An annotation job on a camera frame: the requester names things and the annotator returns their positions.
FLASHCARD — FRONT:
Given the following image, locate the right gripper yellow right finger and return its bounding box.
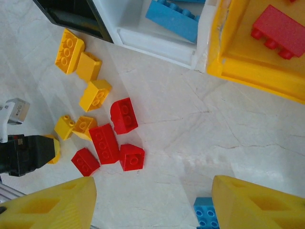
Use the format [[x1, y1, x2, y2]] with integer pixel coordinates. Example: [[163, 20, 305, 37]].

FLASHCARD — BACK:
[[212, 175, 305, 229]]

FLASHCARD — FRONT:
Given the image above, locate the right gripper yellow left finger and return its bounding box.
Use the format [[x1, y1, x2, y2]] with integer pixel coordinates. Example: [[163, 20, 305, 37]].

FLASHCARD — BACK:
[[0, 177, 97, 229]]

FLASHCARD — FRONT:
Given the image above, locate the small yellow lego brick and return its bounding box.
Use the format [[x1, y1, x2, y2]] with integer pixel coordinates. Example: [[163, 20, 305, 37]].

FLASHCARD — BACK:
[[54, 114, 76, 141]]

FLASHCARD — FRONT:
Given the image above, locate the long red lego brick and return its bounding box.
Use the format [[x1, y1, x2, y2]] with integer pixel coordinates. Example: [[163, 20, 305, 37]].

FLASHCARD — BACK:
[[89, 123, 121, 165], [250, 4, 305, 60]]

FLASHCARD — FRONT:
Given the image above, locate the rounded red lego brick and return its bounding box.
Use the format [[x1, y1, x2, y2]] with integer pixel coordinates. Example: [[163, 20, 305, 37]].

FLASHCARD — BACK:
[[110, 97, 139, 135]]

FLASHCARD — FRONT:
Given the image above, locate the sloped red lego brick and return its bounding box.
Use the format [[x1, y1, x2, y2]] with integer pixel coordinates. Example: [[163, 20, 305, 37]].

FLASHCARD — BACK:
[[119, 144, 145, 172]]

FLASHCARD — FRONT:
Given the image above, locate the sloped yellow lego brick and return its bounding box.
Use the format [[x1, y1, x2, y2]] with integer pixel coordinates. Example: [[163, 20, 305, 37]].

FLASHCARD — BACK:
[[76, 52, 102, 83]]

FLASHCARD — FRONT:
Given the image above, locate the long yellow lego brick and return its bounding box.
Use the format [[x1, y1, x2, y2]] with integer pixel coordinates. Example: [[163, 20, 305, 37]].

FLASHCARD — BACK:
[[54, 28, 85, 75]]

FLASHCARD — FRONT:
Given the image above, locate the long blue lego brick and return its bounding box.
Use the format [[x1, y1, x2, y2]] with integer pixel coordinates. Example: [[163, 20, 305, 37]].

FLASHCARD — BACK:
[[145, 0, 201, 44]]

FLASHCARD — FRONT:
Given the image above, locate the black plastic bin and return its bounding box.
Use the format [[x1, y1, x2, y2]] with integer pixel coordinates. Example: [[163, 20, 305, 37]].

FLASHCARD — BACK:
[[33, 0, 114, 43]]

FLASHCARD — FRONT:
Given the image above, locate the yellow plastic bin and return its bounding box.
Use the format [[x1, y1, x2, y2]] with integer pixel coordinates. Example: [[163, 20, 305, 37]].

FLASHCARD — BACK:
[[206, 0, 305, 105]]

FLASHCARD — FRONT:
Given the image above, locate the white plastic bin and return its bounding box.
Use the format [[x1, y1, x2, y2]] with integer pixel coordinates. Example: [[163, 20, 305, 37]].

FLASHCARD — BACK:
[[87, 0, 215, 70]]

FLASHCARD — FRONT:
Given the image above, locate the aluminium front frame rail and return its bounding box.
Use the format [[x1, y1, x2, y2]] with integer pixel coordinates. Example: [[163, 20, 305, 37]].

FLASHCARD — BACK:
[[0, 181, 24, 203]]

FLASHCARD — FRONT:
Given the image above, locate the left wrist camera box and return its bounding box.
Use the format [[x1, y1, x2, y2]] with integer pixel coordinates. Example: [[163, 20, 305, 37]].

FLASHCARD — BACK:
[[0, 98, 31, 144]]

